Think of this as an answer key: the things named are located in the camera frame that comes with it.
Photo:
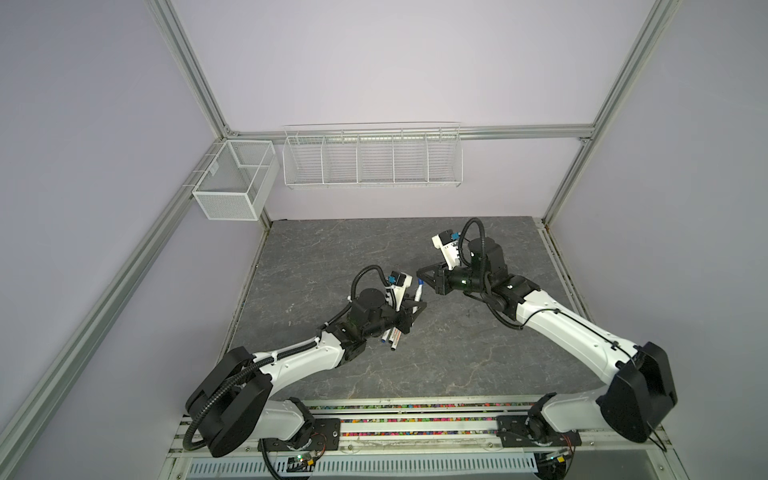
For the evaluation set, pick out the black whiteboard marker one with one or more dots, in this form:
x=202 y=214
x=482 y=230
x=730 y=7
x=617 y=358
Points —
x=394 y=338

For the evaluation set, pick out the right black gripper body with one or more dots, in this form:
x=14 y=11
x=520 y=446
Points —
x=463 y=280

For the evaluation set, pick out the white mesh box basket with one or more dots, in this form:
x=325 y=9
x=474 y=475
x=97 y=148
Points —
x=238 y=180

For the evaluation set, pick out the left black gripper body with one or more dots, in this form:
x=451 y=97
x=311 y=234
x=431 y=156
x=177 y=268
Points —
x=389 y=319

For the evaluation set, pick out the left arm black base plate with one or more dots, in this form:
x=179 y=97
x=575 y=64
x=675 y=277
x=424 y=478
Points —
x=323 y=434

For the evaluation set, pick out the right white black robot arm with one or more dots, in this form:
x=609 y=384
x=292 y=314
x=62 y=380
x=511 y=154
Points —
x=638 y=389

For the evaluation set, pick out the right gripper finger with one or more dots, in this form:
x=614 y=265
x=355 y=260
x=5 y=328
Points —
x=438 y=284
x=432 y=273

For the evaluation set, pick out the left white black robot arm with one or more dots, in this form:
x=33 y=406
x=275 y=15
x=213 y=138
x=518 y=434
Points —
x=235 y=400

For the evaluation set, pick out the white vented cable duct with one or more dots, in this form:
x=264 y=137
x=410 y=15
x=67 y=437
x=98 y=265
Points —
x=341 y=466

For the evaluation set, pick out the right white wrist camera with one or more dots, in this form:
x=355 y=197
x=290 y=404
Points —
x=447 y=243

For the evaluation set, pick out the long white wire basket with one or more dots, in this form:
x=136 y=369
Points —
x=379 y=154

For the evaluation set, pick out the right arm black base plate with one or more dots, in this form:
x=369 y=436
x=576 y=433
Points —
x=517 y=431

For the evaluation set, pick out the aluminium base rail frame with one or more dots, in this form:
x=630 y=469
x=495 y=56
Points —
x=463 y=425

